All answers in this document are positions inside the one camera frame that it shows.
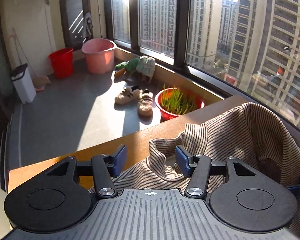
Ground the beige shoe right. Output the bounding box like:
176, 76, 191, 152
137, 89, 153, 117

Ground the striped beige knit garment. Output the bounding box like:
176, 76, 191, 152
88, 102, 300, 239

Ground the beige shoe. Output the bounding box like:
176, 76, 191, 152
137, 89, 153, 117
115, 86, 142, 105

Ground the pink plastic bucket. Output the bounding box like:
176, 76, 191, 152
82, 38, 117, 74

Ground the beige shoe left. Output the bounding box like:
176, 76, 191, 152
115, 86, 142, 105

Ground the grey hanging rag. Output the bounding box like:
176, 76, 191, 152
83, 12, 93, 40

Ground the red pot with grass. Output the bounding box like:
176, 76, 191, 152
155, 87, 205, 121

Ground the dark framed glass door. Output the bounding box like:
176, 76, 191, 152
59, 0, 94, 50

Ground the broom with pink head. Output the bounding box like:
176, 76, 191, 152
12, 28, 51, 92

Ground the white trash bin black lid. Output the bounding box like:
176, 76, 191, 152
10, 64, 36, 104

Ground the red plastic bucket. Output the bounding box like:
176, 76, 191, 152
48, 48, 74, 79

